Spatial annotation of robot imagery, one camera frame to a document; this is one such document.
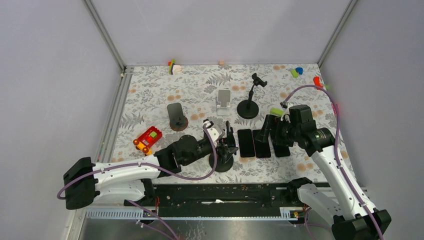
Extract wooden-base grey phone stand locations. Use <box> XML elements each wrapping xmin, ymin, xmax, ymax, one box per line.
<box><xmin>166</xmin><ymin>102</ymin><xmax>189</xmax><ymax>132</ymax></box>

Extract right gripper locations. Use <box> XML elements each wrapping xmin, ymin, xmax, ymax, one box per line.
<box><xmin>255</xmin><ymin>114</ymin><xmax>301</xmax><ymax>148</ymax></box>

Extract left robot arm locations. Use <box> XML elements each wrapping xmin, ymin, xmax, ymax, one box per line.
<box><xmin>57</xmin><ymin>130</ymin><xmax>238</xmax><ymax>210</ymax></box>

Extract red arch block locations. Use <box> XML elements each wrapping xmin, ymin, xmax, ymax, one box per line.
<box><xmin>313</xmin><ymin>76</ymin><xmax>324</xmax><ymax>88</ymax></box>

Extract teal phone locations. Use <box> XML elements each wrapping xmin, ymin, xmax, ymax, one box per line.
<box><xmin>273</xmin><ymin>144</ymin><xmax>291</xmax><ymax>158</ymax></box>

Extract green cylinder block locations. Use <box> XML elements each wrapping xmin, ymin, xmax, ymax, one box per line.
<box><xmin>290</xmin><ymin>69</ymin><xmax>299</xmax><ymax>78</ymax></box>

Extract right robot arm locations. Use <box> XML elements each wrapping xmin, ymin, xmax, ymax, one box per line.
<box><xmin>255</xmin><ymin>104</ymin><xmax>392</xmax><ymax>240</ymax></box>

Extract purple cable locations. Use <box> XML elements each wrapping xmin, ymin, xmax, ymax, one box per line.
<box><xmin>56</xmin><ymin>121</ymin><xmax>219</xmax><ymax>201</ymax></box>
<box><xmin>280</xmin><ymin>84</ymin><xmax>385</xmax><ymax>240</ymax></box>

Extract colourful block stack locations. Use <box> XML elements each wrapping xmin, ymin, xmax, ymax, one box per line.
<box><xmin>168</xmin><ymin>59</ymin><xmax>182</xmax><ymax>75</ymax></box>

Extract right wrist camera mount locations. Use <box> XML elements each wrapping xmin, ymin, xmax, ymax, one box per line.
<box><xmin>280</xmin><ymin>101</ymin><xmax>294</xmax><ymax>123</ymax></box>

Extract black tripod stand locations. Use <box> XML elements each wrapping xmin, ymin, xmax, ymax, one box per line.
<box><xmin>215</xmin><ymin>138</ymin><xmax>239</xmax><ymax>173</ymax></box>
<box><xmin>236</xmin><ymin>73</ymin><xmax>268</xmax><ymax>120</ymax></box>

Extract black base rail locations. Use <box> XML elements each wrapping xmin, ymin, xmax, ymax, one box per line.
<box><xmin>74</xmin><ymin>182</ymin><xmax>374</xmax><ymax>221</ymax></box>

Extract floral patterned mat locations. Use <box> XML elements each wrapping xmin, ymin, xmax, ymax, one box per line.
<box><xmin>103</xmin><ymin>63</ymin><xmax>336</xmax><ymax>162</ymax></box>

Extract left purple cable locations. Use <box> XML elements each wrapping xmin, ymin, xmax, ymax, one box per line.
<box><xmin>56</xmin><ymin>121</ymin><xmax>219</xmax><ymax>201</ymax></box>

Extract pink brick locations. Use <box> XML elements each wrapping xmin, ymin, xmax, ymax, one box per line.
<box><xmin>331</xmin><ymin>103</ymin><xmax>340</xmax><ymax>116</ymax></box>

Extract blue heart block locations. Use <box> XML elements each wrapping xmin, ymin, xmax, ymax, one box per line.
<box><xmin>295</xmin><ymin>67</ymin><xmax>304</xmax><ymax>75</ymax></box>

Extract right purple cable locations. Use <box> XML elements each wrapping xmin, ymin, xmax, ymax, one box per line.
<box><xmin>280</xmin><ymin>84</ymin><xmax>385</xmax><ymax>240</ymax></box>

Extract red yellow toy truck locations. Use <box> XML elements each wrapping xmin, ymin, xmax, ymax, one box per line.
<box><xmin>133</xmin><ymin>126</ymin><xmax>163</xmax><ymax>156</ymax></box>

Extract purple-edged black phone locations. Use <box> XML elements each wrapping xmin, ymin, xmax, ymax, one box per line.
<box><xmin>252</xmin><ymin>129</ymin><xmax>271</xmax><ymax>159</ymax></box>

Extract white phone stand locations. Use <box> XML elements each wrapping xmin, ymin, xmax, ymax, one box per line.
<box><xmin>216</xmin><ymin>89</ymin><xmax>231</xmax><ymax>116</ymax></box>

